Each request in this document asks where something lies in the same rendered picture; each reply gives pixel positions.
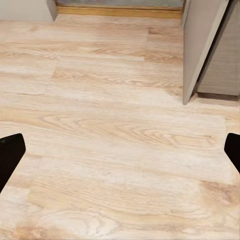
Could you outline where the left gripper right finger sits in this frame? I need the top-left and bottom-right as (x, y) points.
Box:
(224, 133), (240, 173)

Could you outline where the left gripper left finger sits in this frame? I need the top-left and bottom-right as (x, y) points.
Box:
(0, 133), (26, 193)

